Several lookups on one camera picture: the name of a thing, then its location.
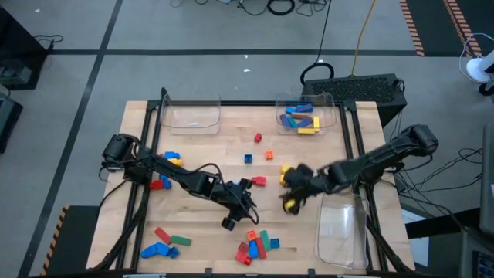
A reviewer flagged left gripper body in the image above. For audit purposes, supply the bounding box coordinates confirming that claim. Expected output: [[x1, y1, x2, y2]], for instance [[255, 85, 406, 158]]
[[220, 178, 258, 220]]

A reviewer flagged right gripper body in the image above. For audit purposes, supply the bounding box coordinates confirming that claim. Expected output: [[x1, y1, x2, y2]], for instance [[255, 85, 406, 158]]
[[287, 164, 340, 198]]

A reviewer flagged teal green long block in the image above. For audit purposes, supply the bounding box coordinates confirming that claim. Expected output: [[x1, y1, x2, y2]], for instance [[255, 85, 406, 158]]
[[259, 229, 272, 252]]

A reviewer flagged red long block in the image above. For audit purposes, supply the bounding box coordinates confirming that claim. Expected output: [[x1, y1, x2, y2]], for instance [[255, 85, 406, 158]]
[[154, 226, 173, 246], [255, 236, 268, 260]]

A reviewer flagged clear plastic bin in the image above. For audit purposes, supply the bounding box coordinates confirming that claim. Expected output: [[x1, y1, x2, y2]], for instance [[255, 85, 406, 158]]
[[159, 94, 222, 136], [315, 189, 370, 270], [275, 92, 337, 137]]

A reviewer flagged large blue block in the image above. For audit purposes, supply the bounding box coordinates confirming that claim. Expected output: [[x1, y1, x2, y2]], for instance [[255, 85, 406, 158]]
[[140, 242, 171, 259]]

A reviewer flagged black computer case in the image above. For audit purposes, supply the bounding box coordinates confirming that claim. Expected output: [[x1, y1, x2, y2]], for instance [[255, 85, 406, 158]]
[[302, 73, 409, 128]]

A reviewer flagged black striped floor mat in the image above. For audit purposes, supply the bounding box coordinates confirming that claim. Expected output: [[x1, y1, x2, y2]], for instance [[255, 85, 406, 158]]
[[41, 204, 102, 277]]

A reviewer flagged dark workstation desk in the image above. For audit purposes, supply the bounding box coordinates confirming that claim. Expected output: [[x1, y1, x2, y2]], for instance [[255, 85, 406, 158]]
[[404, 207, 494, 278]]

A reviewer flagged gray monitor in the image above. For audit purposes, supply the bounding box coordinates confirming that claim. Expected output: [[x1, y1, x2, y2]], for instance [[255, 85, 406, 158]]
[[479, 123, 494, 236]]

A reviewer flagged white round device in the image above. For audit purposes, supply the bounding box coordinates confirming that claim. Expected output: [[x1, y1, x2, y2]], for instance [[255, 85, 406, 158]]
[[458, 32, 494, 84]]

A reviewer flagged black equipment case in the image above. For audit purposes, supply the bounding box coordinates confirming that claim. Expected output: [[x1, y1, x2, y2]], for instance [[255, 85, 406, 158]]
[[0, 86, 24, 154]]

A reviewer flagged black equipment cart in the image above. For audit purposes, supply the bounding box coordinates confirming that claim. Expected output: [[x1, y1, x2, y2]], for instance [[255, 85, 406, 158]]
[[0, 7, 50, 90]]

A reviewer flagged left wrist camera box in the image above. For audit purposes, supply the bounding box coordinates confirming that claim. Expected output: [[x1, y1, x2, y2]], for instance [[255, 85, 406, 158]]
[[220, 216, 238, 232]]

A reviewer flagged black table frame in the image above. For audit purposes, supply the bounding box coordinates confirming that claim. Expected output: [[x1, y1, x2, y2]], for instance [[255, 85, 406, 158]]
[[92, 86, 416, 278]]

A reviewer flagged black power cable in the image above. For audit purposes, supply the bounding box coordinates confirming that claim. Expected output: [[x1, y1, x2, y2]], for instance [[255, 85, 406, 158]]
[[299, 0, 336, 86]]

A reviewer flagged yellow power cable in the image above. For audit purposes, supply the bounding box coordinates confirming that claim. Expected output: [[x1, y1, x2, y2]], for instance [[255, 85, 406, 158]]
[[350, 0, 377, 76]]

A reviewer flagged coiled black cable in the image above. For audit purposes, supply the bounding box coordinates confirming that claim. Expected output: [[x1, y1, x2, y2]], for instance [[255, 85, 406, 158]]
[[267, 0, 296, 16]]

